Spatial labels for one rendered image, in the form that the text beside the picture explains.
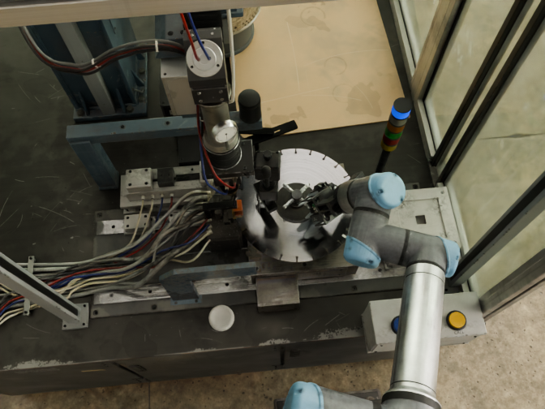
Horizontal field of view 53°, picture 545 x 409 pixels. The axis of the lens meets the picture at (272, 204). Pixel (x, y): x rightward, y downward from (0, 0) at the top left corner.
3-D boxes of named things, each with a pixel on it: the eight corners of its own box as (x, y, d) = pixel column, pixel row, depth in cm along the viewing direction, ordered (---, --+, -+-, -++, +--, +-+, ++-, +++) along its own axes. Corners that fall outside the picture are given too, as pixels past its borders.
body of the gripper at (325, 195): (298, 200, 131) (325, 194, 120) (323, 182, 134) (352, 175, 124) (314, 227, 132) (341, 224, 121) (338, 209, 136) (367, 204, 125)
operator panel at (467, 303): (459, 304, 154) (477, 290, 140) (469, 344, 150) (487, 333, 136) (361, 314, 153) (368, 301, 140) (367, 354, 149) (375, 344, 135)
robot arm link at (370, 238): (398, 270, 106) (409, 217, 108) (341, 256, 107) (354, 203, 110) (392, 276, 113) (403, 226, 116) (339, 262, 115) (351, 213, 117)
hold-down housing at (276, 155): (280, 186, 134) (281, 144, 116) (279, 203, 132) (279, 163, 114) (258, 185, 134) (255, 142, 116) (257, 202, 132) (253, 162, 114)
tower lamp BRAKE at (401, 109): (407, 103, 136) (409, 96, 134) (410, 118, 135) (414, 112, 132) (389, 105, 136) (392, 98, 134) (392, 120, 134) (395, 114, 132)
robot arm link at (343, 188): (364, 172, 120) (381, 204, 121) (352, 175, 124) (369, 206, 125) (340, 188, 117) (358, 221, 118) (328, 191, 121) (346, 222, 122)
